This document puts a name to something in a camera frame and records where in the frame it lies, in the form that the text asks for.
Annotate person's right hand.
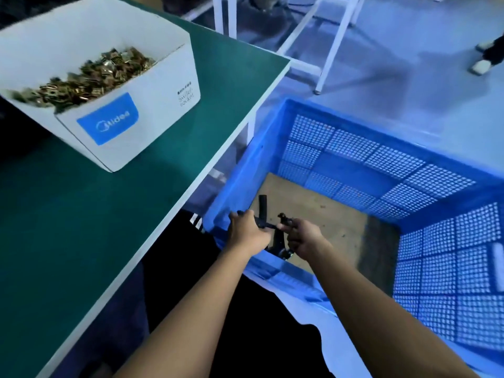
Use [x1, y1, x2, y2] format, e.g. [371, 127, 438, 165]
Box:
[277, 218, 334, 260]

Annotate person's left hand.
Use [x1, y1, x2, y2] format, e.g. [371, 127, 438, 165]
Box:
[228, 210, 272, 256]

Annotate person's right forearm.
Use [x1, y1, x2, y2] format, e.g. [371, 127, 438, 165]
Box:
[301, 241, 482, 378]

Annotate person's left forearm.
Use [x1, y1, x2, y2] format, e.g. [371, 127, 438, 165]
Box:
[113, 242, 260, 378]

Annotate brown cardboard sheet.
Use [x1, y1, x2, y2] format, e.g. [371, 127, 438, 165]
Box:
[249, 173, 401, 296]

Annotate person's black trousers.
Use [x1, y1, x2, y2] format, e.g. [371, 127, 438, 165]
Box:
[142, 210, 335, 378]

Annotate blue plastic crate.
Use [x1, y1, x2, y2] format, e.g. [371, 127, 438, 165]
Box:
[203, 97, 504, 353]

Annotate green table mat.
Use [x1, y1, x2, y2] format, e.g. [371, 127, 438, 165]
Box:
[0, 0, 291, 378]

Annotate white cardboard box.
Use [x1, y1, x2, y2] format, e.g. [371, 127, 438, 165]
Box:
[0, 0, 201, 173]

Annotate pile of brass metal parts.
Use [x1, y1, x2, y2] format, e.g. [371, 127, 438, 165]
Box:
[8, 47, 156, 114]

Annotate white metal table frame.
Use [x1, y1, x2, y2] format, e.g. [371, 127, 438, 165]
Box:
[182, 0, 368, 95]

